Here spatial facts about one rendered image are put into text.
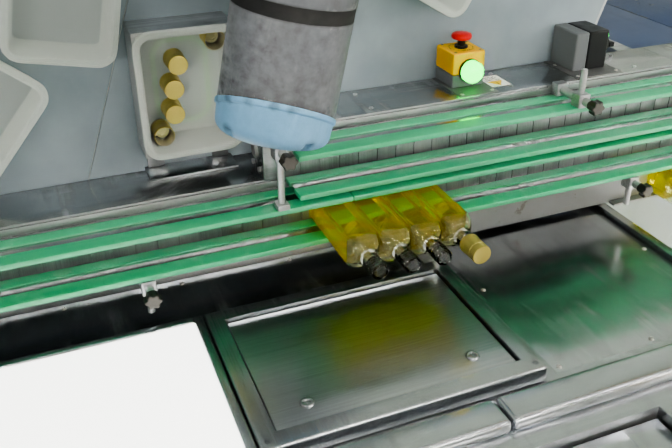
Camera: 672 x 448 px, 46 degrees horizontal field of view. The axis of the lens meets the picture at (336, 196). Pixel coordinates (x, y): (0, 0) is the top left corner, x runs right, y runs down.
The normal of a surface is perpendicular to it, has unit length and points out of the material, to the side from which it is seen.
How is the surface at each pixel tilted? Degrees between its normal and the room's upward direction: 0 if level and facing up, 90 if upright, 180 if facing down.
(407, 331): 90
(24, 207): 90
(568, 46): 90
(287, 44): 19
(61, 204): 90
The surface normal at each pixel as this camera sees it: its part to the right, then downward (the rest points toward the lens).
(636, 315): -0.01, -0.88
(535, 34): 0.37, 0.44
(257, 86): -0.33, 0.33
